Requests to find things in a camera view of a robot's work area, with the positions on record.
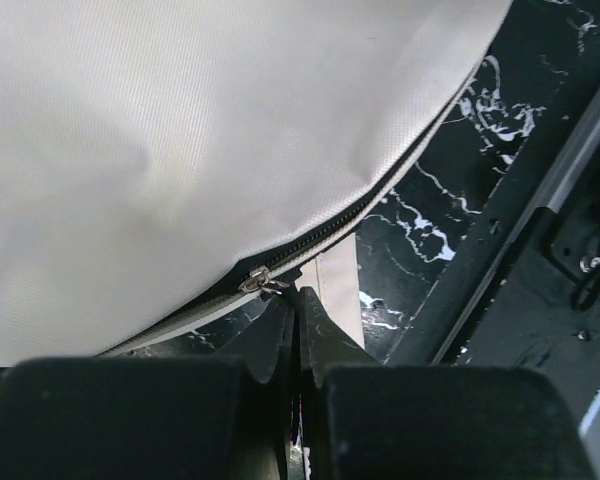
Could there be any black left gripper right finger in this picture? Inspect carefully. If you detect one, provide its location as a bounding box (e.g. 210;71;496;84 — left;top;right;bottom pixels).
298;287;595;479

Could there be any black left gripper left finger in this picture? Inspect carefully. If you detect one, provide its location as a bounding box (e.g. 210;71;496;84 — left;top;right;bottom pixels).
0;298;294;479

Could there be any cream canvas backpack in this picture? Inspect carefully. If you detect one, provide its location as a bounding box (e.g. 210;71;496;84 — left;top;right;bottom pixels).
0;1;510;367

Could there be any aluminium front rail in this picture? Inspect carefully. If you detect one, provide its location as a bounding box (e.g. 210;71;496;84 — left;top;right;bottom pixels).
429;64;600;366

